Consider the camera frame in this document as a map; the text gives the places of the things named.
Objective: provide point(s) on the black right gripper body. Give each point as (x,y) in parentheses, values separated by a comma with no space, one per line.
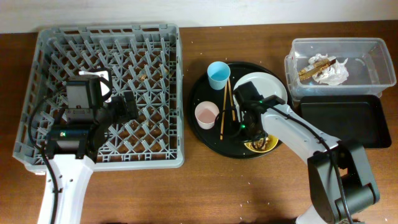
(253,132)

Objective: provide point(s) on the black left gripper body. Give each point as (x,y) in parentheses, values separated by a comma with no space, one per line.
(112,112)

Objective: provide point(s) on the yellow bowl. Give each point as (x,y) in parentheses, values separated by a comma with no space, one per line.
(271,144)

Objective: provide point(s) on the light blue plastic cup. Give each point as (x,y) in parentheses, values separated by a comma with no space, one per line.
(218,74)

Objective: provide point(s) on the pink plastic cup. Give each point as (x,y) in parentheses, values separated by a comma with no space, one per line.
(206,113)

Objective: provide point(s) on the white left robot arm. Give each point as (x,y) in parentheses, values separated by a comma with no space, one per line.
(73,141)

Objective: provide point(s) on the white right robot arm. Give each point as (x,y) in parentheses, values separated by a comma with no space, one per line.
(340,177)

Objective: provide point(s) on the grey plastic dishwasher rack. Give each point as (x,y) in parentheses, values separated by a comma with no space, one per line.
(143,59)

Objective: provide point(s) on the right wooden chopstick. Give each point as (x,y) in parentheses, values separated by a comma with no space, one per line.
(231,100)

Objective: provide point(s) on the wooden chopstick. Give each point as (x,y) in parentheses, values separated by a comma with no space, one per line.
(222,113)
(231,100)

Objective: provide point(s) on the white round plate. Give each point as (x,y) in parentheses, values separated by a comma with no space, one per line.
(259,90)

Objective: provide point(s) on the rice and peanut shell scraps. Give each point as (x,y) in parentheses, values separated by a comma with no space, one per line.
(259,145)

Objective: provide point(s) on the round black tray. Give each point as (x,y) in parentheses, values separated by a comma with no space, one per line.
(202,91)

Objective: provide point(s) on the left wooden chopstick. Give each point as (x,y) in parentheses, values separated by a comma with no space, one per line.
(222,113)

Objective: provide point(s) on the clear plastic bin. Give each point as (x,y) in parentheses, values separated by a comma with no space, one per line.
(367,61)

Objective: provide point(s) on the brown printed wrapper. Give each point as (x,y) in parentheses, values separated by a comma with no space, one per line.
(316,68)

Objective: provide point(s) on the crumpled white paper napkin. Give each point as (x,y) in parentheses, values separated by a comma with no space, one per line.
(335,74)

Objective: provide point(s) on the black rectangular tray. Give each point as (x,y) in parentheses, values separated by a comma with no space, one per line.
(358,117)

